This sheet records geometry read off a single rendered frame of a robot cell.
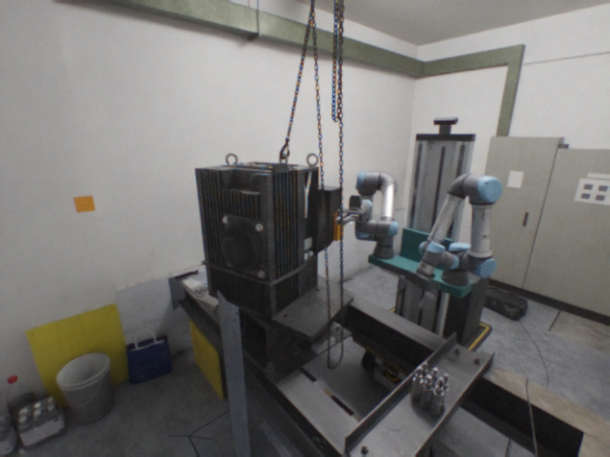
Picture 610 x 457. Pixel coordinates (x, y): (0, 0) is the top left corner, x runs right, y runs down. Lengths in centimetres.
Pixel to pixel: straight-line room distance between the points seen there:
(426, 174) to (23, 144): 236
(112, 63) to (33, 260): 130
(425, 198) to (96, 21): 229
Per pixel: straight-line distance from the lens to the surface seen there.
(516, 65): 407
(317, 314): 155
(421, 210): 213
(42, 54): 231
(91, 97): 235
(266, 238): 134
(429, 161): 208
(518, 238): 394
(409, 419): 148
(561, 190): 378
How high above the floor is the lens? 177
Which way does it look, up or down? 18 degrees down
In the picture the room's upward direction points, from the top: straight up
